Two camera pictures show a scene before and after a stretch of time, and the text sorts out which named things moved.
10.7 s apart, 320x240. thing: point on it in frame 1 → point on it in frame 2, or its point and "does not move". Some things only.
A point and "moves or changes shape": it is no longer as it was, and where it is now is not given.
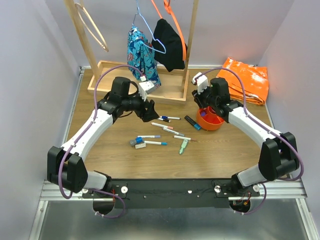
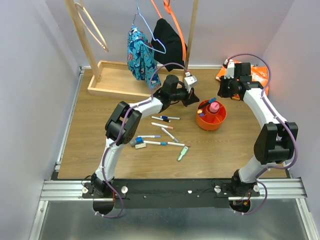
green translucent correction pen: x=183 y=145 → x=183 y=151
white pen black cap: x=163 y=119 does not move
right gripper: x=197 y=97 → x=221 y=92
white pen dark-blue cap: x=172 y=118 does not move
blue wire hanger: x=138 y=13 does not move
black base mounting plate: x=167 y=193 does not move
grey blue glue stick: x=139 y=140 does not move
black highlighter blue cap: x=196 y=126 moves or changes shape
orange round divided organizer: x=207 y=118 does not move
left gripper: x=148 y=115 → x=190 y=98
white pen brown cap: x=192 y=139 → x=178 y=144
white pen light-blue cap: x=161 y=143 does not move
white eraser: x=143 y=145 does not move
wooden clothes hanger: x=77 y=5 does not move
